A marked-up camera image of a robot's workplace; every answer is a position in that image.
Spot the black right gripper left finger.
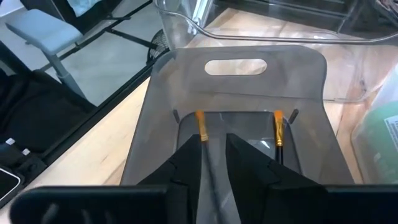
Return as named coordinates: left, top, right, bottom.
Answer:
left=136, top=133, right=203, bottom=224

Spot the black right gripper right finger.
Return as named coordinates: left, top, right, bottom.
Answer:
left=225, top=133, right=327, bottom=224

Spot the paintbrush with copper ferrule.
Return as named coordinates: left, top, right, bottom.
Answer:
left=194, top=109, right=233, bottom=224
left=273, top=109, right=285, bottom=166

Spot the smoked grey plastic bin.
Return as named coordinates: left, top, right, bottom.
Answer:
left=119, top=45, right=356, bottom=188

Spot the green paint bottle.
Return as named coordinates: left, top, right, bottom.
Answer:
left=353, top=101, right=398, bottom=184

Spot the small clear plastic bin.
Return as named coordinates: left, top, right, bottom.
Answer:
left=350, top=63, right=398, bottom=185

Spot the black mesh basket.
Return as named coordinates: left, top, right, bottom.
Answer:
left=146, top=29, right=170, bottom=65

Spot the large clear plastic bin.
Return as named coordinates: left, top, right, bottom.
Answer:
left=154, top=0, right=398, bottom=104

